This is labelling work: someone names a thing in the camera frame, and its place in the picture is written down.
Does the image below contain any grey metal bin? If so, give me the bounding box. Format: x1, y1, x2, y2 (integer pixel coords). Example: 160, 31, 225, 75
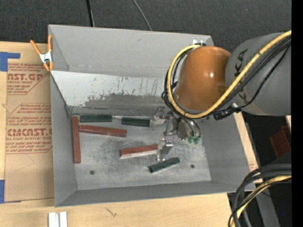
48, 24, 256, 207

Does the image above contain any dark green flat block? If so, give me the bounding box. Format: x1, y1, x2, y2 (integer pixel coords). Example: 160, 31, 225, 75
148, 157, 181, 174
79, 114, 113, 123
121, 117, 151, 128

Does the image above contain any brown cardboard board red print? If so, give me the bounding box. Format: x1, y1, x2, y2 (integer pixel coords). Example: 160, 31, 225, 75
0, 41, 55, 203

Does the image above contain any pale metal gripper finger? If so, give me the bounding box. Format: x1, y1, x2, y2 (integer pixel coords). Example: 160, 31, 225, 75
162, 113, 178, 137
155, 137, 174, 162

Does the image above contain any red-brown flat block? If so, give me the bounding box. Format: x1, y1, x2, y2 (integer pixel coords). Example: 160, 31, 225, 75
119, 144, 159, 160
71, 116, 82, 164
79, 124, 128, 138

